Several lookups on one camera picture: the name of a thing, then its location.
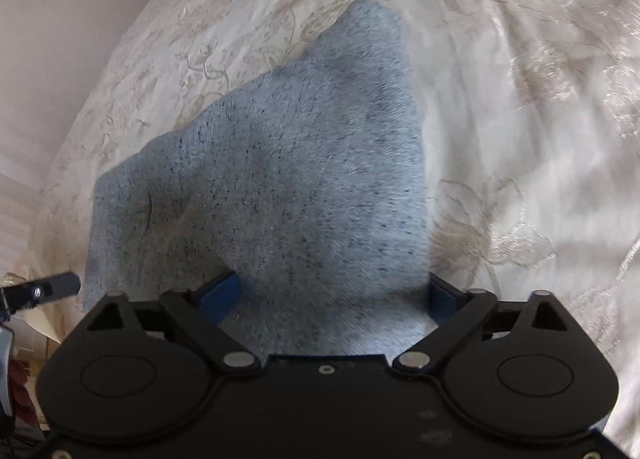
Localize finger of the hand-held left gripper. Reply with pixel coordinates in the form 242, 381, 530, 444
21, 272, 81, 304

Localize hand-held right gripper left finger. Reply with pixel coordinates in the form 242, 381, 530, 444
87, 270, 261, 374

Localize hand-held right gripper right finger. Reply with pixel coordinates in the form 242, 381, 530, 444
392, 273, 571, 375

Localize grey-blue speckled pants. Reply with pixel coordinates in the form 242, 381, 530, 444
81, 0, 437, 361

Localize dark red patterned cloth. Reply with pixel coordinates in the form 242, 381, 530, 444
9, 358, 49, 441

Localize white embroidered bedspread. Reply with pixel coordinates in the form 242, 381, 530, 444
10, 0, 640, 457

